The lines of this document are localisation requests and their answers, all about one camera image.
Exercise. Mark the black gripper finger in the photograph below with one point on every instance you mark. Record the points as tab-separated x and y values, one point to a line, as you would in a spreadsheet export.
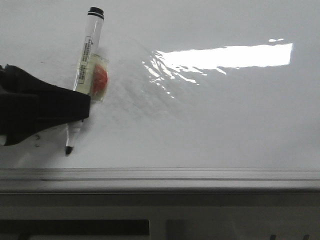
29	105

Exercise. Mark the white whiteboard marker pen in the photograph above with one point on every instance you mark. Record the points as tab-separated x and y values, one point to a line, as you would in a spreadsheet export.
91	75

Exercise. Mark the white whiteboard with aluminium frame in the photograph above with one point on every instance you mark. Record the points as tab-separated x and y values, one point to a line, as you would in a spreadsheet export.
202	95

